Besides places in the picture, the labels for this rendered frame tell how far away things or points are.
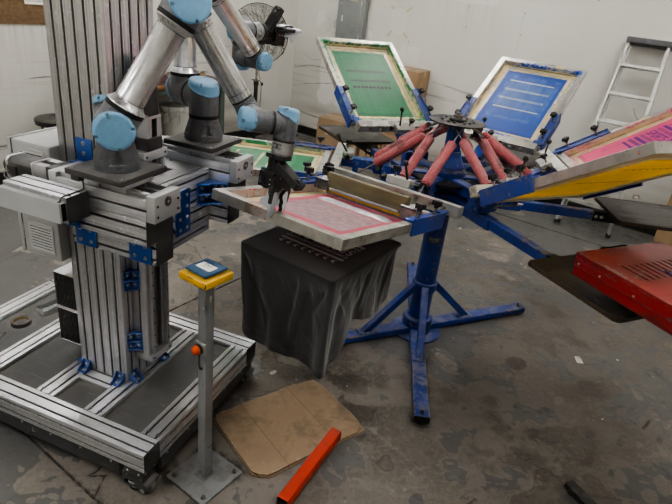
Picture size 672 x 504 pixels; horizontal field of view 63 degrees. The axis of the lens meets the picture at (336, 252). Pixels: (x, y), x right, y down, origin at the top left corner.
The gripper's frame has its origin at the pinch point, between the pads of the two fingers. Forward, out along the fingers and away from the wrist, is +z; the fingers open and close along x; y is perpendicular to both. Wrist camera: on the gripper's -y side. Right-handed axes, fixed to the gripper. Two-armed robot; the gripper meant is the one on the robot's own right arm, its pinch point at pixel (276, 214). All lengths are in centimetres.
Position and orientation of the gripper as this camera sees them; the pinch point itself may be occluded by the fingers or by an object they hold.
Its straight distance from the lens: 188.1
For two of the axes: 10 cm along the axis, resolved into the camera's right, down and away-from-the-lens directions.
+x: -5.6, 1.4, -8.2
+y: -8.1, -3.3, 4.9
